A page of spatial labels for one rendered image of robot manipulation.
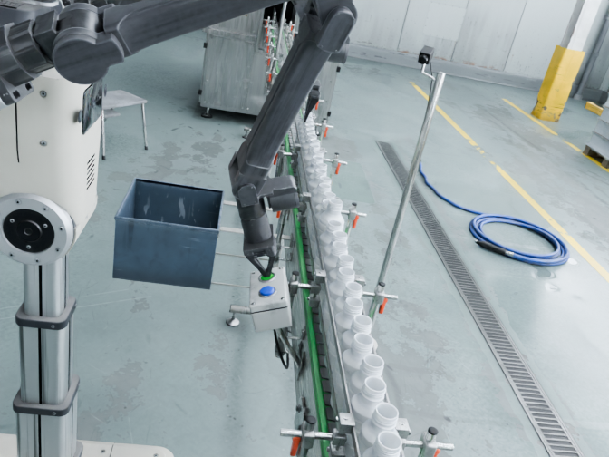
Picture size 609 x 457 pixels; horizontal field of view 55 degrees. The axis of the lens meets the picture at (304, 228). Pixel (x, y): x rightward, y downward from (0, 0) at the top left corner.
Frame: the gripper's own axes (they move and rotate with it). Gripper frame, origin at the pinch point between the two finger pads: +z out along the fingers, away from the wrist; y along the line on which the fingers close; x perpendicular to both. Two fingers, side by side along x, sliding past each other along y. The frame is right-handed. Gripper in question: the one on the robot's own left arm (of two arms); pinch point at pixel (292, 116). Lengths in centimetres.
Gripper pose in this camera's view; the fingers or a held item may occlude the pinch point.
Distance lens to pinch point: 143.9
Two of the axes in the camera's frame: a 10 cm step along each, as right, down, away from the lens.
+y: -9.8, -1.3, -1.3
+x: 0.6, 4.5, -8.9
